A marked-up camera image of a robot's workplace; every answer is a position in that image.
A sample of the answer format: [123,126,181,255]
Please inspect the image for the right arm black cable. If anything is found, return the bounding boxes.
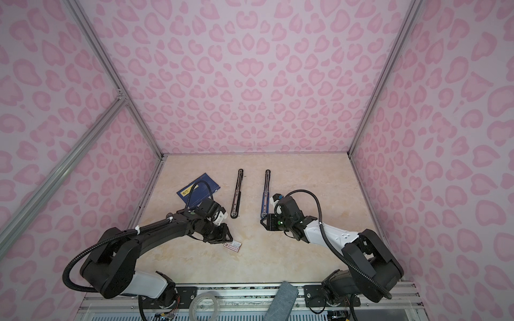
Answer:
[282,189,394,300]

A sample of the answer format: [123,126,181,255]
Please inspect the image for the clear tape roll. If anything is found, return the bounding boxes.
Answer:
[188,292,220,321]

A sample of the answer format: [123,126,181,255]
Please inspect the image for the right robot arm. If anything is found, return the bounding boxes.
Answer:
[260,189,404,306]

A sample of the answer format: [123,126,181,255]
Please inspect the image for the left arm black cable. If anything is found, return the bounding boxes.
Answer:
[62,179,216,294]

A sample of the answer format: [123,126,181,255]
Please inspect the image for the aluminium frame rail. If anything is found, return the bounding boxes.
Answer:
[1,94,127,258]

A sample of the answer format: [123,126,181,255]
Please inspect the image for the red white staple box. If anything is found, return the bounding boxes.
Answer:
[224,240,242,253]

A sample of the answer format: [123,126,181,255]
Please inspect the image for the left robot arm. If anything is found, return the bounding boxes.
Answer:
[80,198,233,305]

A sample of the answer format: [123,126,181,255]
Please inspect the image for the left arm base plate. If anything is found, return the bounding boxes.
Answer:
[139,286,198,310]

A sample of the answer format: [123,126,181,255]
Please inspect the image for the blue booklet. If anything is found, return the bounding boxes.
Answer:
[177,173,220,209]

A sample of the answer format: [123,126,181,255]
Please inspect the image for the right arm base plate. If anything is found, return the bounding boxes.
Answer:
[303,285,351,308]

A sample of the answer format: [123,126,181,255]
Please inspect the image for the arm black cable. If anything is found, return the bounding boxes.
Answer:
[282,189,394,300]
[62,179,216,294]

